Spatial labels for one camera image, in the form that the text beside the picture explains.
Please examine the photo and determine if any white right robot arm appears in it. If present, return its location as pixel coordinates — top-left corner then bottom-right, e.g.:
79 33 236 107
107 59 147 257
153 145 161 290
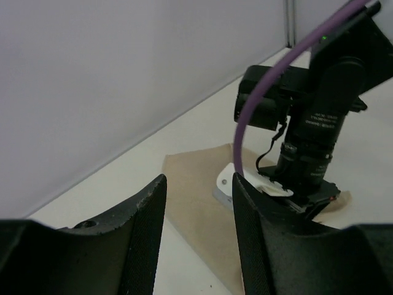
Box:
249 1 392 219

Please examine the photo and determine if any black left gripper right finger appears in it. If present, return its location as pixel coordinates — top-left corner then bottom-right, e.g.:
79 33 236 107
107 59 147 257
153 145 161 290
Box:
233 185 392 294

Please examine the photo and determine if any right aluminium frame post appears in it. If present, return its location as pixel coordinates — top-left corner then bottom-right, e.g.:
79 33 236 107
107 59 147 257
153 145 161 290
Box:
284 0 296 48

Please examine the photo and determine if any beige cloth napkin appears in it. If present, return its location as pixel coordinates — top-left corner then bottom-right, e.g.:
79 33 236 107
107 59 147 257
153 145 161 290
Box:
161 143 352 293

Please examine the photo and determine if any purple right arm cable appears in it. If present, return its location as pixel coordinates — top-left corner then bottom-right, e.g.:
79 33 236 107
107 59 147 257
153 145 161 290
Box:
233 0 378 179

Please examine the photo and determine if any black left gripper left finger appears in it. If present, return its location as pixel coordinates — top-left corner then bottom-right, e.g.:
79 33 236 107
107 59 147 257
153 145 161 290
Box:
1 175 167 294

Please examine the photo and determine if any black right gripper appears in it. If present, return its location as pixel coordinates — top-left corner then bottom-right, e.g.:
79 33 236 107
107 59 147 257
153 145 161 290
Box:
271 141 340 219

